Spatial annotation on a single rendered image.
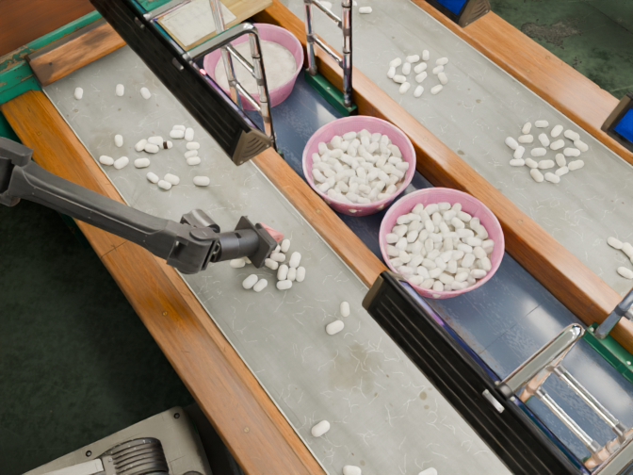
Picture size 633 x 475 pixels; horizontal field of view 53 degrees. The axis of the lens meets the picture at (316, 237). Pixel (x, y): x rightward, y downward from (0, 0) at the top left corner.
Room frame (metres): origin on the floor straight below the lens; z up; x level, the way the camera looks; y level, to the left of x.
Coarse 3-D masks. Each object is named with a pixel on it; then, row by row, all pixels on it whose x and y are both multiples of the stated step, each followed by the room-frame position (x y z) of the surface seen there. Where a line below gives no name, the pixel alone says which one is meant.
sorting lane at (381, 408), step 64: (128, 64) 1.34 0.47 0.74; (128, 128) 1.10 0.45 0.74; (192, 128) 1.08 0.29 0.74; (128, 192) 0.90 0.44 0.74; (192, 192) 0.88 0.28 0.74; (256, 192) 0.87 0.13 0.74; (320, 256) 0.68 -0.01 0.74; (256, 320) 0.54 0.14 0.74; (320, 320) 0.53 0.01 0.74; (320, 384) 0.39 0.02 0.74; (384, 384) 0.38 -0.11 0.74; (320, 448) 0.27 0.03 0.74; (384, 448) 0.26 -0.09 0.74; (448, 448) 0.25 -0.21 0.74
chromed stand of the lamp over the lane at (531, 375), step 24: (576, 336) 0.30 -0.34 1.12; (528, 360) 0.27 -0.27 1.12; (552, 360) 0.27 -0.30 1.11; (504, 384) 0.24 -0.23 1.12; (528, 384) 0.32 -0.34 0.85; (576, 384) 0.28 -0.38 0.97; (552, 408) 0.28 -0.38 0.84; (600, 408) 0.24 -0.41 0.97; (576, 432) 0.23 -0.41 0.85; (624, 432) 0.20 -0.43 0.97; (600, 456) 0.19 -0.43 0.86; (624, 456) 0.14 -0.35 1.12
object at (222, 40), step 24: (168, 0) 1.09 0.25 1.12; (192, 0) 1.10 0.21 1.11; (216, 0) 1.13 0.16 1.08; (216, 24) 1.13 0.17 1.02; (240, 24) 1.00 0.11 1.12; (192, 48) 0.94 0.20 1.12; (216, 48) 0.94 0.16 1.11; (264, 72) 1.00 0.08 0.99; (264, 96) 1.00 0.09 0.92; (264, 120) 1.00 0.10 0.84
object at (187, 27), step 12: (204, 0) 1.52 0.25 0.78; (180, 12) 1.48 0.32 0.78; (192, 12) 1.47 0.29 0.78; (204, 12) 1.47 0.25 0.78; (228, 12) 1.46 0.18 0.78; (168, 24) 1.44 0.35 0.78; (180, 24) 1.43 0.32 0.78; (192, 24) 1.43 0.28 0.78; (204, 24) 1.42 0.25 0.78; (180, 36) 1.38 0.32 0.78; (192, 36) 1.38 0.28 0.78
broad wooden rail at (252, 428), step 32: (32, 96) 1.22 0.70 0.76; (32, 128) 1.11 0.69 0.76; (64, 128) 1.11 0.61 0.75; (64, 160) 1.00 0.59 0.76; (128, 256) 0.71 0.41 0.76; (128, 288) 0.63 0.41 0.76; (160, 288) 0.62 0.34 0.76; (160, 320) 0.55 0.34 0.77; (192, 320) 0.54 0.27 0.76; (192, 352) 0.47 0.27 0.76; (224, 352) 0.47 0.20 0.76; (192, 384) 0.41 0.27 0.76; (224, 384) 0.40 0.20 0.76; (256, 384) 0.40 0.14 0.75; (224, 416) 0.34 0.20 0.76; (256, 416) 0.33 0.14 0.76; (256, 448) 0.28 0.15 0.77; (288, 448) 0.27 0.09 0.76
